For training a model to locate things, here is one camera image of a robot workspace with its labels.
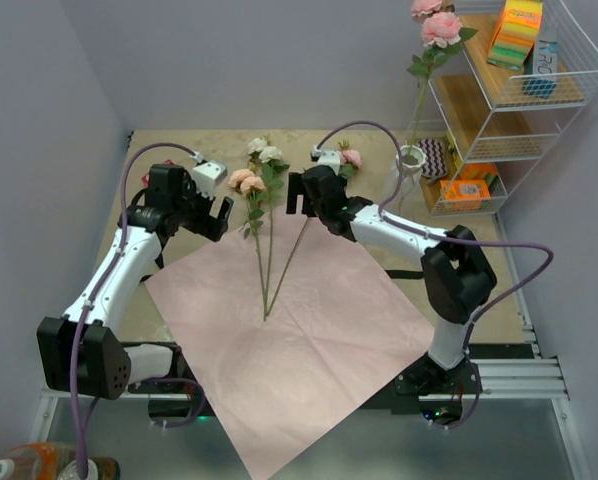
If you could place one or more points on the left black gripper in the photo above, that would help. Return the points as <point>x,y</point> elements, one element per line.
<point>207,225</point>

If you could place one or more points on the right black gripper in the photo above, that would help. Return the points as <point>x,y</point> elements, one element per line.
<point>298,187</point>

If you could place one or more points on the pink rose stem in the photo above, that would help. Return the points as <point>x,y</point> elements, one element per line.
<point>348,163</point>
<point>443,35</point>

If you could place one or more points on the pink wrapping paper sheet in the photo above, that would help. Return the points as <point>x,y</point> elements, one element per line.
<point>340,330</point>

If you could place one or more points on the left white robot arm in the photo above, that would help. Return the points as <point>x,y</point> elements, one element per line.
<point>79,350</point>

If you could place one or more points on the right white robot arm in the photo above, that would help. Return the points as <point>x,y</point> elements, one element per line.
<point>457,276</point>

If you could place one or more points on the white ribbed vase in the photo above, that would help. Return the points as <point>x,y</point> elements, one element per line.
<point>405,175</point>

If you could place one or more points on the white rose stem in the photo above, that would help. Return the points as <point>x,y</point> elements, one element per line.
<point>267,161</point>

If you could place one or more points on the peach rose stem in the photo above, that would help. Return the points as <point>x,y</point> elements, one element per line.
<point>252,189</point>

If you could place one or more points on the orange box on shelf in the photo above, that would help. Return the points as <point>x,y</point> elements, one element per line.
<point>464,195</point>

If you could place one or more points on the orange green sponge pack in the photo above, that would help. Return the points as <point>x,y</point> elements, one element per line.
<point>479,171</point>

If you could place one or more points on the blue white tall box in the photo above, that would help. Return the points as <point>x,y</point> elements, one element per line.
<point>541,67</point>

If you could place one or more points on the metal tin can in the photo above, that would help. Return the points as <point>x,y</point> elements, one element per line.
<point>99,468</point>

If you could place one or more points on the colourful sponge pack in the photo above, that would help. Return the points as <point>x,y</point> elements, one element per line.
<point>515,33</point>

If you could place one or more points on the orange juice bottle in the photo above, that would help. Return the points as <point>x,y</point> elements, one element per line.
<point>42,461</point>

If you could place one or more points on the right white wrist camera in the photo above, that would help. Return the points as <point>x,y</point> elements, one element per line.
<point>326,157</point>

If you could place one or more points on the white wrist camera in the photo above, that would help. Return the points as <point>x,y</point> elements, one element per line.
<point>326,157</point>
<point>207,177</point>

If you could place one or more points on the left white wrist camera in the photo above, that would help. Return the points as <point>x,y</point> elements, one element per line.
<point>207,177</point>

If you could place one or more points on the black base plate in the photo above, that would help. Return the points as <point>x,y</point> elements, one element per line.
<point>421,388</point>

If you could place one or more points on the white wire shelf rack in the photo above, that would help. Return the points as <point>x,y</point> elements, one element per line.
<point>487,118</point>

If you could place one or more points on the aluminium rail frame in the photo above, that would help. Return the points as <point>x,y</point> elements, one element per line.
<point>518,428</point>

